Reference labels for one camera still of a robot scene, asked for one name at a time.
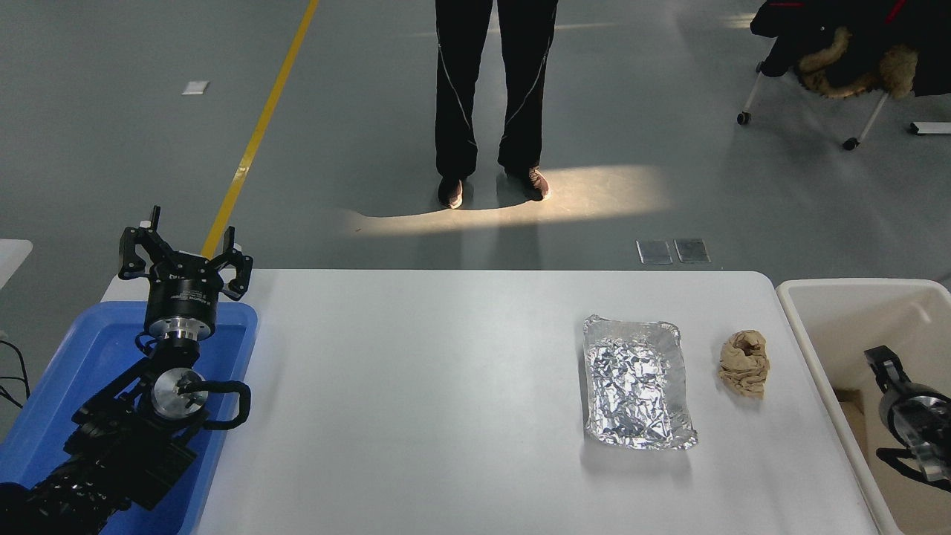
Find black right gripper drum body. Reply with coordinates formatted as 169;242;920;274
879;382;951;441

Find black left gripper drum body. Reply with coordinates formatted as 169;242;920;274
146;259;224;322

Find silver foil tray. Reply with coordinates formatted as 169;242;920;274
582;314;699;451

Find large pale plastic bin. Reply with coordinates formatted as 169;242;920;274
776;279;951;535

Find blue plastic tray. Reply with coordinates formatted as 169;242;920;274
0;300;259;535

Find white side table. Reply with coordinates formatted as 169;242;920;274
0;239;33;291

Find crumpled tan paper ball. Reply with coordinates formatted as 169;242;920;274
718;330;771;399

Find white wheeled chair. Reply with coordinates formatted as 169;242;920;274
737;61;891;152

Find person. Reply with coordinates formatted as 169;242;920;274
434;0;559;210

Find thin black cables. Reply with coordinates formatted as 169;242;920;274
0;338;31;409

